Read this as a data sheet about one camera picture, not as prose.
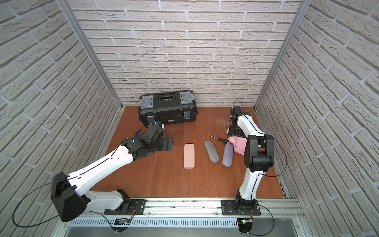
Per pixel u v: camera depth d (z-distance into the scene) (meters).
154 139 0.59
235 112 0.70
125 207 0.66
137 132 1.03
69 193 0.38
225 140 0.98
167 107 0.97
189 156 0.90
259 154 0.51
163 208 0.75
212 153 0.91
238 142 0.95
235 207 0.73
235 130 0.84
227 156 0.90
